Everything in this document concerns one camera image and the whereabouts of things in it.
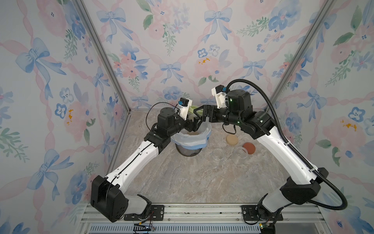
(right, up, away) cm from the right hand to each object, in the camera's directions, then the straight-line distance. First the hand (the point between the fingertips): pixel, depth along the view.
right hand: (201, 109), depth 64 cm
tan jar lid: (+24, -17, +37) cm, 47 cm away
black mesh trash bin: (-7, -24, +27) cm, 36 cm away
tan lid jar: (+29, -25, +30) cm, 48 cm away
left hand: (-1, -1, +6) cm, 6 cm away
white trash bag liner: (-2, -14, +9) cm, 17 cm away
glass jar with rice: (+14, -26, +31) cm, 43 cm away
